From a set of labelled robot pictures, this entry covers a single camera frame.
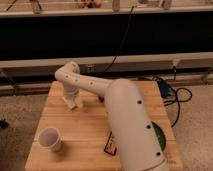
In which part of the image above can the small red brown object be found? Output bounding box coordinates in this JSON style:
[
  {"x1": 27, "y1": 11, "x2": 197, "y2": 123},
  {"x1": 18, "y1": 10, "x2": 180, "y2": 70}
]
[{"x1": 98, "y1": 96, "x2": 104, "y2": 102}]

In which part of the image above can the black floor cable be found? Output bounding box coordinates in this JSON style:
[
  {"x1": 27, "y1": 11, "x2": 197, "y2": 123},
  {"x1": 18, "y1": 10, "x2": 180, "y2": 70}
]
[{"x1": 163, "y1": 87, "x2": 193, "y2": 129}]

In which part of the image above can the black hanging cable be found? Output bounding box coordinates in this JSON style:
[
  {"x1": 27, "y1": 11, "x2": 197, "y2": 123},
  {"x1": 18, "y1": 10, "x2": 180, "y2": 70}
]
[{"x1": 101, "y1": 5, "x2": 135, "y2": 74}]

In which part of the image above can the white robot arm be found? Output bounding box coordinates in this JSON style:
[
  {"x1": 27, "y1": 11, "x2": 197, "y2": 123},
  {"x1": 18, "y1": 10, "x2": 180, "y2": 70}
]
[{"x1": 55, "y1": 62, "x2": 169, "y2": 171}]

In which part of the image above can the green bowl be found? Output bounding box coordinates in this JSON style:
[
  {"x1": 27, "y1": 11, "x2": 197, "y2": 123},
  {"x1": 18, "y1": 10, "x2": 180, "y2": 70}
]
[{"x1": 152, "y1": 122, "x2": 166, "y2": 150}]

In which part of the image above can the white sponge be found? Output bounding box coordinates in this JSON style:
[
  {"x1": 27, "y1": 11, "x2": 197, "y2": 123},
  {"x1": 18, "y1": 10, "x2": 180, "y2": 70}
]
[{"x1": 67, "y1": 95, "x2": 83, "y2": 110}]

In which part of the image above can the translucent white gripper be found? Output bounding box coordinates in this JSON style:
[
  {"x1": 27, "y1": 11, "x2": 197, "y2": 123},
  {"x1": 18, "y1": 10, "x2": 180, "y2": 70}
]
[{"x1": 63, "y1": 88, "x2": 79, "y2": 104}]

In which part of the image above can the blue floor box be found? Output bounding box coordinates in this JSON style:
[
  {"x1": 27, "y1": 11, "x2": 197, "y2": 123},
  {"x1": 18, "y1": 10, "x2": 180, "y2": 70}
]
[{"x1": 158, "y1": 81, "x2": 170, "y2": 98}]

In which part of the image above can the red black snack packet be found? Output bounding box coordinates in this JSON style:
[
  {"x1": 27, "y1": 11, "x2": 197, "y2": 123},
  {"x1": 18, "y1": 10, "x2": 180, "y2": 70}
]
[{"x1": 104, "y1": 134, "x2": 117, "y2": 156}]

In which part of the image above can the white paper cup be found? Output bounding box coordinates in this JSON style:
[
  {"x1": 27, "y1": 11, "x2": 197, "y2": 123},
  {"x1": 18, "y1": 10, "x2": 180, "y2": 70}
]
[{"x1": 38, "y1": 127, "x2": 62, "y2": 152}]

